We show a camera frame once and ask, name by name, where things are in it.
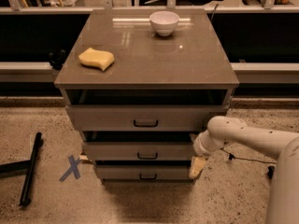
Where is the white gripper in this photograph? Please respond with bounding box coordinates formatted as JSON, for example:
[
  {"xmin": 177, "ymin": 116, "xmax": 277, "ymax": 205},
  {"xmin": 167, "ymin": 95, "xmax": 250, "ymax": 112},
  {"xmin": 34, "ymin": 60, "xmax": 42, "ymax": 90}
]
[{"xmin": 189, "ymin": 131, "xmax": 224, "ymax": 179}]

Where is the grey drawer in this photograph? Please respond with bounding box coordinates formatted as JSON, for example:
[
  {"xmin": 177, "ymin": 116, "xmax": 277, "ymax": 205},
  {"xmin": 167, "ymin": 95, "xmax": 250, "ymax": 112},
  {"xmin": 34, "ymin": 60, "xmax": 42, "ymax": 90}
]
[
  {"xmin": 66, "ymin": 105, "xmax": 228, "ymax": 132},
  {"xmin": 82, "ymin": 142, "xmax": 195, "ymax": 161},
  {"xmin": 94, "ymin": 166, "xmax": 192, "ymax": 181}
]

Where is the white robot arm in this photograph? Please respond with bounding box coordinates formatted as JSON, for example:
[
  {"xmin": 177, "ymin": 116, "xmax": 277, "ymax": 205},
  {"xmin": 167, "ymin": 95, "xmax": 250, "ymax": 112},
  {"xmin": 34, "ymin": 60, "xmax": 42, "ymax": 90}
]
[{"xmin": 190, "ymin": 116, "xmax": 299, "ymax": 224}]

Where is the grey drawer cabinet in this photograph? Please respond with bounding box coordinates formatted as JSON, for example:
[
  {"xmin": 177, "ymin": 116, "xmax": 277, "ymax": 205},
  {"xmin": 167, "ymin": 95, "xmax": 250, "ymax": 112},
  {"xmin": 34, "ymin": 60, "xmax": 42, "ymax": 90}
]
[{"xmin": 55, "ymin": 9, "xmax": 238, "ymax": 171}]

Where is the grey bottom drawer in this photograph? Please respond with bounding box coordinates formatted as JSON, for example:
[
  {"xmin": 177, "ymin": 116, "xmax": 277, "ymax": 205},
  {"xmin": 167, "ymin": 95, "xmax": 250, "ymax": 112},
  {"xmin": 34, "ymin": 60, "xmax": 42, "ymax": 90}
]
[{"xmin": 94, "ymin": 166, "xmax": 192, "ymax": 181}]

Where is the grey top drawer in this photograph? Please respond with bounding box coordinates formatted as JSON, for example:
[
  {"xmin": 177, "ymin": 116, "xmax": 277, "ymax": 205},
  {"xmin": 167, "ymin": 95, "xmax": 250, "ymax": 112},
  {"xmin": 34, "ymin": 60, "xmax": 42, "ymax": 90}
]
[{"xmin": 66, "ymin": 105, "xmax": 228, "ymax": 132}]

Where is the blue tape cross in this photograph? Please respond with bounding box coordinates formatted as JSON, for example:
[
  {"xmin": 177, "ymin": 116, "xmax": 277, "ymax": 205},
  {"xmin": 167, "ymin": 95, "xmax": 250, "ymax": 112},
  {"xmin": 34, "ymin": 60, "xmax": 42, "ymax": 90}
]
[{"xmin": 59, "ymin": 155, "xmax": 81, "ymax": 182}]

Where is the yellow sponge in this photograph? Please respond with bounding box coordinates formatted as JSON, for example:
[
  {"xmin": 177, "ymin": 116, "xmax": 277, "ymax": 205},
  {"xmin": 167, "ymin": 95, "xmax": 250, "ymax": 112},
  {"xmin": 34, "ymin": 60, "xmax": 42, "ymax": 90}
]
[{"xmin": 78, "ymin": 48, "xmax": 114, "ymax": 71}]

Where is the white ceramic bowl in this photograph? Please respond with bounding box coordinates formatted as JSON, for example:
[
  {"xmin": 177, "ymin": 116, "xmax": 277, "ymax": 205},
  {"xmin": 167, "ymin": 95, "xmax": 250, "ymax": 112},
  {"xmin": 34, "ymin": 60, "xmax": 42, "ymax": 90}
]
[{"xmin": 149, "ymin": 11, "xmax": 179, "ymax": 36}]

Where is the black metal stand left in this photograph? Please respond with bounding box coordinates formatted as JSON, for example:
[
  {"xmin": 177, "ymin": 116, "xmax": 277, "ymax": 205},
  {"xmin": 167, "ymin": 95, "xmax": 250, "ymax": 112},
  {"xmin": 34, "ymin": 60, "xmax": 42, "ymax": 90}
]
[{"xmin": 0, "ymin": 133, "xmax": 43, "ymax": 207}]

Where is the black clamp on rail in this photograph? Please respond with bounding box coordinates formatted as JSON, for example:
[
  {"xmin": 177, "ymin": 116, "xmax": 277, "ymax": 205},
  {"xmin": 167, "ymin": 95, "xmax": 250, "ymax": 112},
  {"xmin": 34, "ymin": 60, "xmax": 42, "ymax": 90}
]
[{"xmin": 49, "ymin": 49, "xmax": 66, "ymax": 70}]

